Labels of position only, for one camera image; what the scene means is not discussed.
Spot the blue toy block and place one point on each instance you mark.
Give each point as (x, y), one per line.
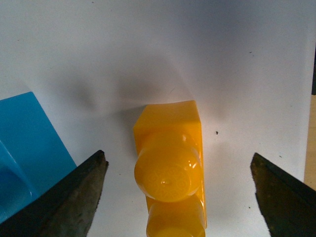
(33, 158)

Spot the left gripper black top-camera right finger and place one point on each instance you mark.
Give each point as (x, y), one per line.
(287, 205)

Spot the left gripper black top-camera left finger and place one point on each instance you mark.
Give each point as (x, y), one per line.
(65, 210)

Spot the yellow toy block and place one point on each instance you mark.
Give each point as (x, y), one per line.
(169, 169)

